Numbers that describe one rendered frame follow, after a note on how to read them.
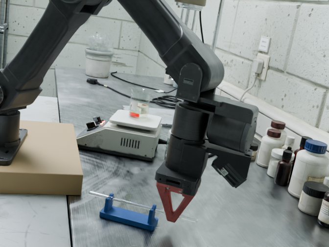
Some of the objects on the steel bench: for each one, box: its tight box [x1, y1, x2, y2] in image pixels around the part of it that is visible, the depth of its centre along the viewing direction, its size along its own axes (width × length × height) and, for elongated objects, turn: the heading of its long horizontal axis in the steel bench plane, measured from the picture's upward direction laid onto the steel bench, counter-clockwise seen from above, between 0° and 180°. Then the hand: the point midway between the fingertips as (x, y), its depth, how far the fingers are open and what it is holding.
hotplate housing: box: [76, 121, 167, 161], centre depth 108 cm, size 22×13×8 cm, turn 55°
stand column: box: [211, 0, 225, 53], centre depth 140 cm, size 3×3×70 cm
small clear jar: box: [267, 148, 295, 178], centre depth 106 cm, size 6×6×7 cm
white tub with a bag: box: [85, 32, 115, 78], centre depth 203 cm, size 14×14×21 cm
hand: (172, 215), depth 72 cm, fingers closed, pressing on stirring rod
